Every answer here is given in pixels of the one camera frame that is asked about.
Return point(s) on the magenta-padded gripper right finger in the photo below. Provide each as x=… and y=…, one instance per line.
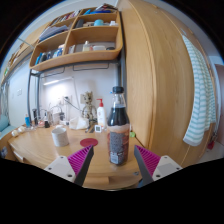
x=163, y=166

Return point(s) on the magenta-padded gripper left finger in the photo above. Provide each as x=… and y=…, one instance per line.
x=61, y=166

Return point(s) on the dark drink bottle black cap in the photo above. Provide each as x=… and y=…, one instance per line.
x=118, y=133

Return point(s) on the white speckled cup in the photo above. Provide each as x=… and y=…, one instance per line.
x=60, y=137

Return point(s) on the flat round red coaster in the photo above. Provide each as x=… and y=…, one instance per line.
x=88, y=142

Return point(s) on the white crumpled paper bag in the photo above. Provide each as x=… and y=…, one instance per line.
x=78, y=123

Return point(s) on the small white desk thermometer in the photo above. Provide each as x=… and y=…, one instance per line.
x=98, y=128

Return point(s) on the small white round object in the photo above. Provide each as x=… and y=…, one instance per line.
x=21, y=129
x=14, y=133

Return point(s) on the tall black cylinder device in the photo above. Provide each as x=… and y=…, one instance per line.
x=35, y=116

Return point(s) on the small blue bottle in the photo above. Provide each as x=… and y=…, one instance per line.
x=27, y=120

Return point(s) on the white lotion bottle red pump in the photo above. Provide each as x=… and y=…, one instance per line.
x=101, y=116

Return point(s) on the wooden tree figurine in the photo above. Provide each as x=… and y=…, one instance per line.
x=89, y=108

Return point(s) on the teal pillow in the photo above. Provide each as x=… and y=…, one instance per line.
x=3, y=123

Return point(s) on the green striped white towel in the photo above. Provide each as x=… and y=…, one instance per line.
x=200, y=100

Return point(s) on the wooden wardrobe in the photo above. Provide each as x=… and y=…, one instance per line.
x=156, y=83

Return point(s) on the grey metal desk frame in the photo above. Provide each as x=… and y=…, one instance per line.
x=122, y=76

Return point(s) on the wooden wall shelf unit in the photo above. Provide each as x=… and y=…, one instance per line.
x=80, y=56

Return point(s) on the long wooden wall shelf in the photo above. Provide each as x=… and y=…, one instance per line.
x=20, y=55

